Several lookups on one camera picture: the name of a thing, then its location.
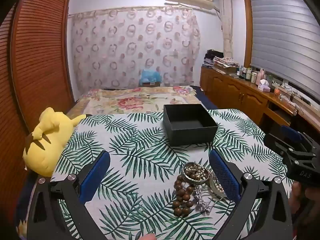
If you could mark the pink tissue box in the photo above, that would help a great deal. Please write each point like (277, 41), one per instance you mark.
(263, 85)

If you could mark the floral bed blanket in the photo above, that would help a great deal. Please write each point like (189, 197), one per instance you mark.
(125, 102)

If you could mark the small orange jar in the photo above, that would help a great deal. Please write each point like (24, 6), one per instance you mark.
(278, 91)

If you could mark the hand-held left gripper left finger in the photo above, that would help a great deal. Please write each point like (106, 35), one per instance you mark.
(93, 177)

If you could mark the person's left hand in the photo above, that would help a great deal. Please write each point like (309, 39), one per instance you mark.
(148, 237)

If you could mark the green leaf print cloth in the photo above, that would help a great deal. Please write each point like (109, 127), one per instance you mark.
(140, 160)

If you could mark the silver bangle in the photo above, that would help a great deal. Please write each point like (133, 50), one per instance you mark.
(214, 188)
(194, 181)

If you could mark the blue plush toy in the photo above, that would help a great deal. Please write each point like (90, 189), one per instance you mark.
(150, 75)

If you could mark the navy bed sheet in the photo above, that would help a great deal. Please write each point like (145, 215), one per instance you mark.
(205, 100)

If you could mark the black square box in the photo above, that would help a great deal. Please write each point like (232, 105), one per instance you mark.
(190, 122)

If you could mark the stack of patterned fabric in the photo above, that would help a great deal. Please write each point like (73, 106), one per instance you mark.
(226, 65)

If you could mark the pink circle print curtain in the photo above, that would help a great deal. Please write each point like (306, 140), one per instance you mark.
(125, 50)

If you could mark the person's right hand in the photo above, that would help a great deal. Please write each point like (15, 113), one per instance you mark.
(312, 200)

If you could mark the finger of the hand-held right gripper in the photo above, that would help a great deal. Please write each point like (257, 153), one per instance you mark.
(291, 132)
(273, 142)

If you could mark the stack of dark clothes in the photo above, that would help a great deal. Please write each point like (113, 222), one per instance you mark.
(211, 57)

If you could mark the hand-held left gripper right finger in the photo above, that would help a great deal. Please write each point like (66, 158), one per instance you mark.
(225, 177)

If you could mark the yellow plush toy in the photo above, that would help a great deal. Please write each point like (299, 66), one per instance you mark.
(50, 140)

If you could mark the long wooden cabinet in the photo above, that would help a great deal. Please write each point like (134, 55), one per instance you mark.
(232, 90)

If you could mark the small cardboard box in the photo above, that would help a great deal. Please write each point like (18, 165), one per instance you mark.
(153, 84)

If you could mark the grey window blind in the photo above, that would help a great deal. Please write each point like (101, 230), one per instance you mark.
(282, 37)

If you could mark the row of toiletry bottles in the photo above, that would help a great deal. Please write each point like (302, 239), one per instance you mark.
(251, 75)

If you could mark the brown louvered wardrobe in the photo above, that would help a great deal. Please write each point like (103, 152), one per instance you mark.
(37, 55)

